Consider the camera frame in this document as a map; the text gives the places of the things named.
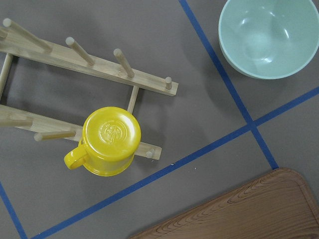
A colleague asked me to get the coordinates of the brown wooden tray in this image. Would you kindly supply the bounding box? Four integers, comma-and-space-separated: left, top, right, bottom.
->
136, 168, 319, 239

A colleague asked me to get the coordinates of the yellow mug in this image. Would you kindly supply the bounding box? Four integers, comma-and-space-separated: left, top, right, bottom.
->
64, 107, 141, 177

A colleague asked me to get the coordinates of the green bowl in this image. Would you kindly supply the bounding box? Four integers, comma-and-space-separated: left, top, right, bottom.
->
218, 0, 319, 80

